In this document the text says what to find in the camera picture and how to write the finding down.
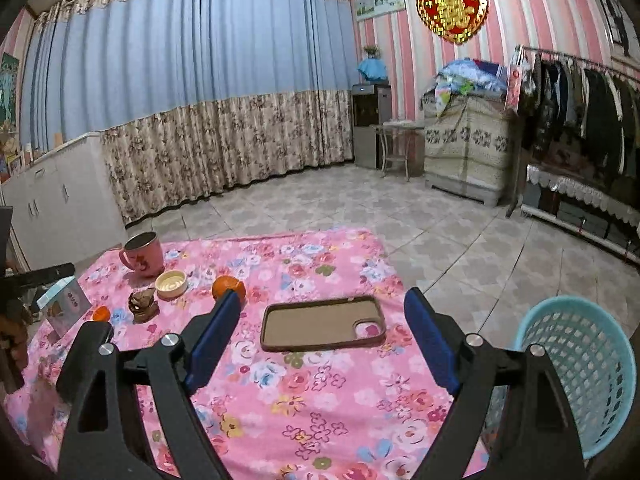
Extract pile of clothes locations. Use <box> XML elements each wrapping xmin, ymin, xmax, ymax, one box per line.
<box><xmin>432</xmin><ymin>58</ymin><xmax>511</xmax><ymax>106</ymax></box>

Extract blue cloth covered bottle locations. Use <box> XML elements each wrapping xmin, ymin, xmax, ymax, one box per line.
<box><xmin>358</xmin><ymin>57</ymin><xmax>388</xmax><ymax>83</ymax></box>

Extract pink floral tablecloth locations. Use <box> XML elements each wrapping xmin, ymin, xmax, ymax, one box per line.
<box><xmin>7</xmin><ymin>227</ymin><xmax>493</xmax><ymax>480</ymax></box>

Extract cream round bowl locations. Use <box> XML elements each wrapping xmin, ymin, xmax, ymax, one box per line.
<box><xmin>155</xmin><ymin>270</ymin><xmax>189</xmax><ymax>300</ymax></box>

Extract framed wedding photo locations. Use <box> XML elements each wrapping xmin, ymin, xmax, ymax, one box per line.
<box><xmin>585</xmin><ymin>0</ymin><xmax>633</xmax><ymax>56</ymax></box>

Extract brown paper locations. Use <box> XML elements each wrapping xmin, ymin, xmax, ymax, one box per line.
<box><xmin>127</xmin><ymin>287</ymin><xmax>160</xmax><ymax>324</ymax></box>

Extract low cabinet with lace cloth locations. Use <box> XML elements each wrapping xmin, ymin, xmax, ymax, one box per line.
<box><xmin>520</xmin><ymin>162</ymin><xmax>640</xmax><ymax>261</ymax></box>

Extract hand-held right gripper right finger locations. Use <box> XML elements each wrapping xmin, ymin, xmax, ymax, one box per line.
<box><xmin>404</xmin><ymin>287</ymin><xmax>586</xmax><ymax>480</ymax></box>

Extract blue floral curtain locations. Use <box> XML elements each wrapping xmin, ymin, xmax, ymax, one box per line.
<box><xmin>22</xmin><ymin>0</ymin><xmax>353</xmax><ymax>228</ymax></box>

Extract brown phone case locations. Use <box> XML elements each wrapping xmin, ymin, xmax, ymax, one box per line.
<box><xmin>260</xmin><ymin>296</ymin><xmax>387</xmax><ymax>352</ymax></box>

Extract turquoise plastic basket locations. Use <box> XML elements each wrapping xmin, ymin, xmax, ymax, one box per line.
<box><xmin>512</xmin><ymin>296</ymin><xmax>637</xmax><ymax>461</ymax></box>

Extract pink gift bag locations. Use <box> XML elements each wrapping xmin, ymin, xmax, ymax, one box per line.
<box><xmin>504</xmin><ymin>52</ymin><xmax>531</xmax><ymax>113</ymax></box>

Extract water dispenser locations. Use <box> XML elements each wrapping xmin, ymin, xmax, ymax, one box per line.
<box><xmin>351</xmin><ymin>81</ymin><xmax>392</xmax><ymax>170</ymax></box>

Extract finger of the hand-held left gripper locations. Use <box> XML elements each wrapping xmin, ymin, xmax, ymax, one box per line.
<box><xmin>10</xmin><ymin>262</ymin><xmax>76</xmax><ymax>289</ymax></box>

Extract metal clothes rack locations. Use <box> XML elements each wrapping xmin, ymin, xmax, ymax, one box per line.
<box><xmin>505</xmin><ymin>45</ymin><xmax>640</xmax><ymax>218</ymax></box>

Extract pink mug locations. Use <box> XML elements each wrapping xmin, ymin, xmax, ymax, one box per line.
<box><xmin>118</xmin><ymin>231</ymin><xmax>165</xmax><ymax>279</ymax></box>

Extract small blue white box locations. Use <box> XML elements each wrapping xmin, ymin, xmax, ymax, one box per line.
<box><xmin>36</xmin><ymin>276</ymin><xmax>92</xmax><ymax>339</ymax></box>

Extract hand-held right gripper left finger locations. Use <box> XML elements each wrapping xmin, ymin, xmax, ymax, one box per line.
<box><xmin>55</xmin><ymin>289</ymin><xmax>243</xmax><ymax>480</ymax></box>

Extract landscape wall picture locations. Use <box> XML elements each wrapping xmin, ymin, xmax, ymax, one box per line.
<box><xmin>355</xmin><ymin>0</ymin><xmax>406</xmax><ymax>22</ymax></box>

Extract small round glass table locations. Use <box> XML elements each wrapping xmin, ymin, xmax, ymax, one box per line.
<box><xmin>371</xmin><ymin>119</ymin><xmax>426</xmax><ymax>182</ymax></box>

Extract row of hanging clothes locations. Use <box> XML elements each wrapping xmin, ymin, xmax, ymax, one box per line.
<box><xmin>520</xmin><ymin>52</ymin><xmax>640</xmax><ymax>181</ymax></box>

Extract patterned cloth covered cabinet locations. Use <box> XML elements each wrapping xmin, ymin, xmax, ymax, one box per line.
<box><xmin>422</xmin><ymin>95</ymin><xmax>521</xmax><ymax>206</ymax></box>

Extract wall poster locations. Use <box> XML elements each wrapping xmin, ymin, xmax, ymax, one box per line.
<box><xmin>0</xmin><ymin>52</ymin><xmax>21</xmax><ymax>133</ymax></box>

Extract red gold heart decoration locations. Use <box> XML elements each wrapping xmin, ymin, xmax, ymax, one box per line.
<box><xmin>416</xmin><ymin>0</ymin><xmax>489</xmax><ymax>45</ymax></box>

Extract white cabinet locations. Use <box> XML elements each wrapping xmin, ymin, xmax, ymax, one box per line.
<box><xmin>0</xmin><ymin>131</ymin><xmax>128</xmax><ymax>273</ymax></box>

